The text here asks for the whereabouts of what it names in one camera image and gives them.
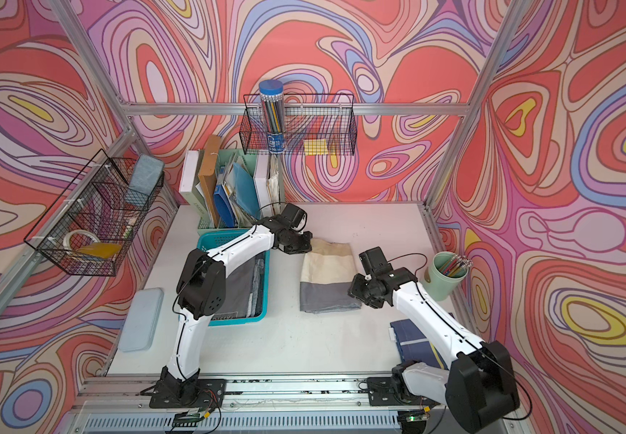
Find white book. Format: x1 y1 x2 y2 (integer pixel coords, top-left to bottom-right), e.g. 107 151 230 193
178 150 201 206

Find green file organizer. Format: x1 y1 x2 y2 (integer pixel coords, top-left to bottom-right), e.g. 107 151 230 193
196 149 286 229

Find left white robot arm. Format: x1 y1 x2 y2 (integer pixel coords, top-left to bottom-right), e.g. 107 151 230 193
156 204 312 399

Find beige and grey pillowcase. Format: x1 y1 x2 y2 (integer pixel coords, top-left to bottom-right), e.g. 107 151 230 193
300 238 361 314

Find back black wire basket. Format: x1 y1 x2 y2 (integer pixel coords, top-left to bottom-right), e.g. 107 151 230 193
239 92 358 156

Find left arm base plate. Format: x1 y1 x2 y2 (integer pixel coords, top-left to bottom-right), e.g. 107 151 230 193
149 377 226 410

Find brown folder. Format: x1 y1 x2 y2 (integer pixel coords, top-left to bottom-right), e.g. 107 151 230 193
198 135 221 228

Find yellow sticky notes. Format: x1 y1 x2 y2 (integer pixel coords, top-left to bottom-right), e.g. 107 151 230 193
303 139 329 157

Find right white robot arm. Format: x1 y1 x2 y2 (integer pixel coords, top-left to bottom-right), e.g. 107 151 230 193
348 247 520 433

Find yellow card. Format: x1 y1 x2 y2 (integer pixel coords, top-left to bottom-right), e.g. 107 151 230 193
76 242 122 260

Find blue lidded pencil tube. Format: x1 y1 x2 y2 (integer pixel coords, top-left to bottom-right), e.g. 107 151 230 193
259 80 285 155

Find blue folder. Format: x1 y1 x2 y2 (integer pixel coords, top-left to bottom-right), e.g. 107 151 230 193
227 163 261 221

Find white binder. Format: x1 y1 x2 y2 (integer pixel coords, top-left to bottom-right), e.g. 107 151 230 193
253 154 277 216

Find black wire basket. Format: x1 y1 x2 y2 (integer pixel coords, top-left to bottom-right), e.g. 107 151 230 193
239 92 358 156
25 150 165 277

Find teal plastic basket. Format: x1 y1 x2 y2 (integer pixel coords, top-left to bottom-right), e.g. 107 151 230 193
211 251 270 327

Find grey pillowcase with label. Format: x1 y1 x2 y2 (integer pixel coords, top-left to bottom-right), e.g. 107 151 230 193
213 253 265 321

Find white tape roll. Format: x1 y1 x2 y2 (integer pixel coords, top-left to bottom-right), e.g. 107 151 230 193
63 230 101 251

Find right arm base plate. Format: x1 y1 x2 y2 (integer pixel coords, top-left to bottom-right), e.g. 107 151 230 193
361 377 439 409

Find navy pillowcase with yellow stripe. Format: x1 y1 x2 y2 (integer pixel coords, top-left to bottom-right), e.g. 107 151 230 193
390 319 448 370

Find green pencil cup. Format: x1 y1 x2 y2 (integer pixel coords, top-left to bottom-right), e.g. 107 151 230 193
423 251 472 302

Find left black wire basket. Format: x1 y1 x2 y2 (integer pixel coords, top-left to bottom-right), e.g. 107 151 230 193
25 150 165 277

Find grey blue sponge block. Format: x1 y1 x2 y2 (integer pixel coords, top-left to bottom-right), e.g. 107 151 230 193
128 155 165 195

